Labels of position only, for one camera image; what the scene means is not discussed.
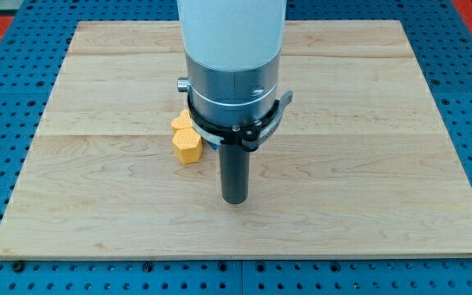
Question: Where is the yellow hexagonal block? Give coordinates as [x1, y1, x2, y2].
[172, 128, 202, 164]

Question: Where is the yellow block behind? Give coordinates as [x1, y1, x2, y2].
[170, 109, 193, 134]

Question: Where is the wooden board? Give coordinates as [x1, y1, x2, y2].
[0, 20, 472, 261]

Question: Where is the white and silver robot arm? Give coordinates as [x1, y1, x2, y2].
[177, 0, 286, 127]

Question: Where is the blue cube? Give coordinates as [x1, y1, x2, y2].
[204, 138, 221, 151]

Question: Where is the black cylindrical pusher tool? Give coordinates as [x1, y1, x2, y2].
[219, 145, 250, 204]

